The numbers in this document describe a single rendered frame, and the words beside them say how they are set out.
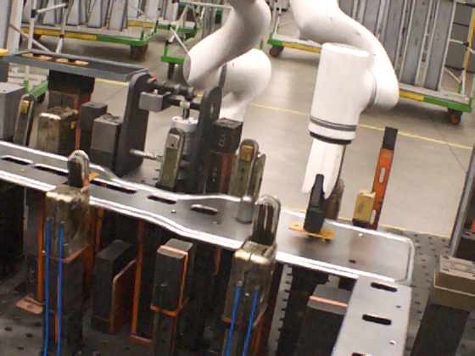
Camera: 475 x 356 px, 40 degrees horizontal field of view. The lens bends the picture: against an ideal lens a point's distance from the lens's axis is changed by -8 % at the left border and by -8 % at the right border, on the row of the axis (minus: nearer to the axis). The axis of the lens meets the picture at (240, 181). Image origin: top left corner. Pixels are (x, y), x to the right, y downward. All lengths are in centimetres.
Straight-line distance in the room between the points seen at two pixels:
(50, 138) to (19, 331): 45
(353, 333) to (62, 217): 53
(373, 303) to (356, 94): 35
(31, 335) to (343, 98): 77
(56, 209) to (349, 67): 55
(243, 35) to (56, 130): 50
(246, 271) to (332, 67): 36
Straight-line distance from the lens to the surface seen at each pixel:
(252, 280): 106
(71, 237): 122
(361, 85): 118
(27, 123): 160
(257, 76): 184
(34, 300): 151
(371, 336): 98
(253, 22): 162
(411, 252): 132
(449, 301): 112
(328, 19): 126
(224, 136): 146
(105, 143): 154
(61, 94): 174
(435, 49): 855
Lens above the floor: 147
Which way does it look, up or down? 18 degrees down
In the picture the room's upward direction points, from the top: 9 degrees clockwise
